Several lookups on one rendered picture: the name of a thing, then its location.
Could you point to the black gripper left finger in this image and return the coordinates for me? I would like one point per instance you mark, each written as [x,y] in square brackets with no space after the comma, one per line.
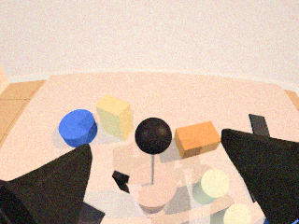
[51,194]

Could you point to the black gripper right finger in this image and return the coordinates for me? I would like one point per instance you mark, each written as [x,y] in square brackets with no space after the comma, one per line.
[270,168]

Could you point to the orange block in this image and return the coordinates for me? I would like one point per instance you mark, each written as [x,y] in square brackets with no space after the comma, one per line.
[196,139]

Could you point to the glass french press with black knob plunger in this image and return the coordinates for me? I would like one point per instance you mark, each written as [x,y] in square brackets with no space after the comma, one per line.
[152,185]

